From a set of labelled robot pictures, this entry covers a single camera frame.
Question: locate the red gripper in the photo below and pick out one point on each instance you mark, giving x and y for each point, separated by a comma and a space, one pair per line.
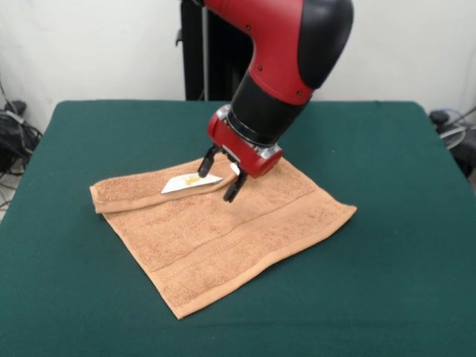
230, 143

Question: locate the orange terry towel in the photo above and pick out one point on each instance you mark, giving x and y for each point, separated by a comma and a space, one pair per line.
223, 241

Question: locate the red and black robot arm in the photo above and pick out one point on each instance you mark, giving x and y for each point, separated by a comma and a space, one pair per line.
290, 56

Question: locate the dark green table cloth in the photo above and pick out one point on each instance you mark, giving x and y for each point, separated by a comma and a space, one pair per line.
111, 297

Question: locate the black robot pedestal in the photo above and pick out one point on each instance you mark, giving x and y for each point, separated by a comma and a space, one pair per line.
215, 74

